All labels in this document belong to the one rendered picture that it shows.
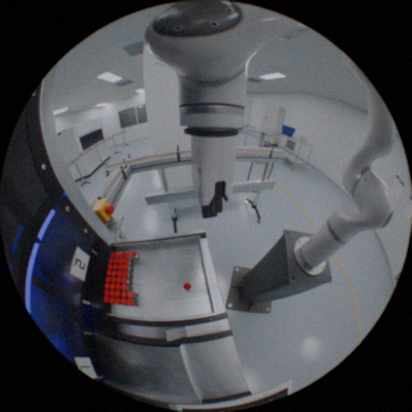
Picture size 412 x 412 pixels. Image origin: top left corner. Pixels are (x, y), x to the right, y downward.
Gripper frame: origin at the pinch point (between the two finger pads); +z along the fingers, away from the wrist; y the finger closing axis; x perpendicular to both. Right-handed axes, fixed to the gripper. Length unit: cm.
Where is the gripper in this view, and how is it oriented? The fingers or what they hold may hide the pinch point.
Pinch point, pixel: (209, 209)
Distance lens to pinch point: 24.9
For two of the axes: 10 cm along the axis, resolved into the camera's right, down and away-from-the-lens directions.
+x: 9.7, -1.5, 1.6
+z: 0.0, 7.3, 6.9
